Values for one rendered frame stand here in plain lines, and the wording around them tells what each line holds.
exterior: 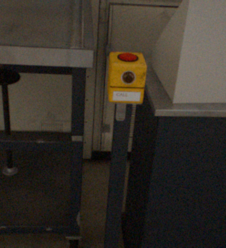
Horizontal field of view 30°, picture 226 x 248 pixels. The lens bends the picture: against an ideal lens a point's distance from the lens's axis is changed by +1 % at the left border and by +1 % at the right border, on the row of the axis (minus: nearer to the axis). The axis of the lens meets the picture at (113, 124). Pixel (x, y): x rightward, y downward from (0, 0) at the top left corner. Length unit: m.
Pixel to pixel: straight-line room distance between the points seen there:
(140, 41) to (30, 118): 0.64
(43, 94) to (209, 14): 1.11
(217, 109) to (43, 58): 0.49
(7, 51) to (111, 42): 0.76
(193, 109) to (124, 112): 0.19
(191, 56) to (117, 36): 0.82
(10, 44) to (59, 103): 0.86
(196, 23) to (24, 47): 0.46
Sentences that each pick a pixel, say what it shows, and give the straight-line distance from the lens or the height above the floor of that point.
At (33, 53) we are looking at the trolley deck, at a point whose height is 0.83.
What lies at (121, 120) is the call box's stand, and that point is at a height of 0.74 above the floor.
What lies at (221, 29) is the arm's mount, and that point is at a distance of 1.09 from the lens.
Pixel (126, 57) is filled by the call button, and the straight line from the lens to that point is 0.97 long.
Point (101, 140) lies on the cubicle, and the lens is 2.11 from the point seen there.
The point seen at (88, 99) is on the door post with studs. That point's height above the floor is 0.34.
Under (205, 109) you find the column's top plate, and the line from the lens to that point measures 1.13.
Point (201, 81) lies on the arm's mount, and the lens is 1.13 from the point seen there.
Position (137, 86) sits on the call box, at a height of 0.85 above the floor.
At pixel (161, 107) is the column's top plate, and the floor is 0.75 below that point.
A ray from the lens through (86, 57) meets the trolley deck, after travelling 1.18.
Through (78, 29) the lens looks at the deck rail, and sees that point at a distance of 1.32.
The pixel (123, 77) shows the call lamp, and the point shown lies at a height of 0.87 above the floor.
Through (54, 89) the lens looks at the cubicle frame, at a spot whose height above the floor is 0.39.
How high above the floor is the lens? 1.26
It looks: 30 degrees down
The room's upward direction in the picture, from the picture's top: 5 degrees clockwise
